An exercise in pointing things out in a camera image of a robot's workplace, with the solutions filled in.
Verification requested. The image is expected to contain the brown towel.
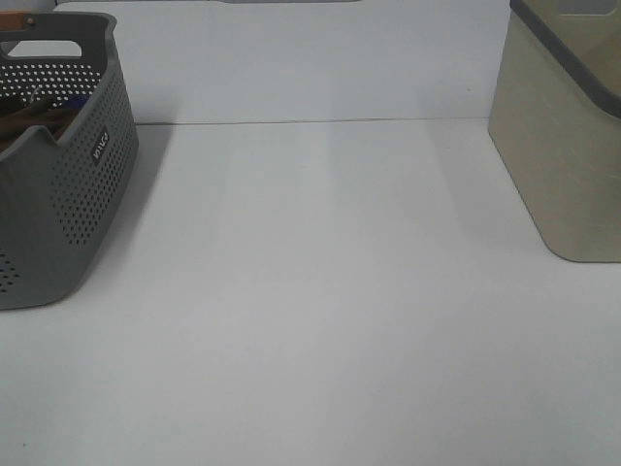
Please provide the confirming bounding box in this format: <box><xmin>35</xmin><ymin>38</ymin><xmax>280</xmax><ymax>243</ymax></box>
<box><xmin>1</xmin><ymin>95</ymin><xmax>79</xmax><ymax>150</ymax></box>

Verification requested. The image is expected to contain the grey perforated plastic basket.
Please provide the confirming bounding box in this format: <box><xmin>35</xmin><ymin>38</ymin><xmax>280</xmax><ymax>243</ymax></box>
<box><xmin>1</xmin><ymin>12</ymin><xmax>139</xmax><ymax>311</ymax></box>

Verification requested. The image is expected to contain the blue cloth in basket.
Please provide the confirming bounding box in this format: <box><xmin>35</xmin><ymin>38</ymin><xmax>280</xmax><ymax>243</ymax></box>
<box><xmin>64</xmin><ymin>95</ymin><xmax>88</xmax><ymax>109</ymax></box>

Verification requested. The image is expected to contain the beige plastic bin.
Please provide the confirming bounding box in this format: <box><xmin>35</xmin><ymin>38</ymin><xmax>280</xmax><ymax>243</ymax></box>
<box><xmin>488</xmin><ymin>1</ymin><xmax>620</xmax><ymax>263</ymax></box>

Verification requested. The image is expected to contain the brown leather basket handle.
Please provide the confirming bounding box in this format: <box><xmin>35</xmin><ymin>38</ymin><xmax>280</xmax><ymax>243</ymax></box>
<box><xmin>0</xmin><ymin>11</ymin><xmax>35</xmax><ymax>33</ymax></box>

